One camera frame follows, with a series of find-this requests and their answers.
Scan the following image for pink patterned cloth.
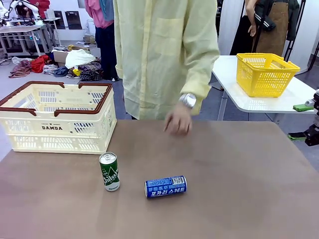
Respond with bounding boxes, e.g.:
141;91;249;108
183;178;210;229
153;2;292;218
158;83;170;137
9;59;32;79

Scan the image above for blue sports drink can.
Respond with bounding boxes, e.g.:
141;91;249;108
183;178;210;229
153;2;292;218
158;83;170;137
144;175;188;199

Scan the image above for open cardboard box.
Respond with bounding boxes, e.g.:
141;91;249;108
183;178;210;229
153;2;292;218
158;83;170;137
51;49;73;68

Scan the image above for cream shopping basket brown handles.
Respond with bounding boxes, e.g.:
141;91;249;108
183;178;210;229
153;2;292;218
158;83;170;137
0;81;117;155

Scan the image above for black stand legs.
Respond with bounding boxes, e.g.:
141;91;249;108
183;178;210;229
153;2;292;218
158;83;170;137
284;0;307;63

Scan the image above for light floral cloth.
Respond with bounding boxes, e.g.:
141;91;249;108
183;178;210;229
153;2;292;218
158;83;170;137
42;64;58;75

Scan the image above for person in red top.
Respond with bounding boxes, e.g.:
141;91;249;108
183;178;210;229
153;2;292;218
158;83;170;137
28;0;50;15

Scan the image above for dark patterned clothes heap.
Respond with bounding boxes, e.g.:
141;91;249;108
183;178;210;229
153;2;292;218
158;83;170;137
78;61;103;82

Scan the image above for person's left forearm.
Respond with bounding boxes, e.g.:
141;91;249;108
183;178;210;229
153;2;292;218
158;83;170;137
180;49;220;117

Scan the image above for large black wall panel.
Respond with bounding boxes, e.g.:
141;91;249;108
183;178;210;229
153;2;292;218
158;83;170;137
65;10;83;30

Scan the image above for grey background work table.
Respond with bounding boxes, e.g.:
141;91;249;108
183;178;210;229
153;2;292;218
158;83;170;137
0;17;62;57

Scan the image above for person in yellow shirt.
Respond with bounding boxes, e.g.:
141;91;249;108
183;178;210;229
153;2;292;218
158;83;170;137
112;0;220;120

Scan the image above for person's right forearm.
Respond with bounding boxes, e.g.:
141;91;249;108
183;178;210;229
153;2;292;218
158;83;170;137
113;37;128;82

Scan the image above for red crumpled cloth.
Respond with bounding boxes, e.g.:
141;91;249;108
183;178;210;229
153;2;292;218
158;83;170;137
30;55;50;74

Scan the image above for green soda can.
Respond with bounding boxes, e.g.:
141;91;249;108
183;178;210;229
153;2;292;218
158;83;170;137
99;151;121;192

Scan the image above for black slanted pole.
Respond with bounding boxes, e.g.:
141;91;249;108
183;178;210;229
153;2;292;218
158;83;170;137
310;41;319;70

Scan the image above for white carton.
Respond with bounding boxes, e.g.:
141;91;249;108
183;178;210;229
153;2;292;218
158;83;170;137
86;18;97;34

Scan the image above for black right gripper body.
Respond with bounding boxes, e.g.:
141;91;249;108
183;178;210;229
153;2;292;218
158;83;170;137
313;87;319;125

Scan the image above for yellow plastic basket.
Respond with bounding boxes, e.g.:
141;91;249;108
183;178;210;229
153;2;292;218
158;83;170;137
236;53;301;98

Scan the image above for white side table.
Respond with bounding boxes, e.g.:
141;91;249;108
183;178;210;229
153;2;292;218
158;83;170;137
211;55;317;122

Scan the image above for blue crumpled cloth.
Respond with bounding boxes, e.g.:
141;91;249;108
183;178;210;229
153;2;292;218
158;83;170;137
53;66;69;78

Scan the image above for narrow black wall panel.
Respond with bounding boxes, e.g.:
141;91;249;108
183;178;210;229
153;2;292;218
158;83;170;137
53;10;66;29

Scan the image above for black hanging garment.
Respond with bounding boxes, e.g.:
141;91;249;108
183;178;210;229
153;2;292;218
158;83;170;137
229;14;257;56

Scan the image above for person in pink jacket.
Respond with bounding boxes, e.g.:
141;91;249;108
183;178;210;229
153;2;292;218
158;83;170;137
84;0;119;82

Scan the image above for person's left hand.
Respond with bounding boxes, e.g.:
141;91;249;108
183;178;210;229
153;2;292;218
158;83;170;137
163;106;194;137

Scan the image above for white crumpled cloth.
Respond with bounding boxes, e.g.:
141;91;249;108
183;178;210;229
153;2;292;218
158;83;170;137
64;49;97;70

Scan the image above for person in brown apron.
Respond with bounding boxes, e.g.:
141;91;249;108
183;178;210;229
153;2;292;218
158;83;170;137
245;0;300;57

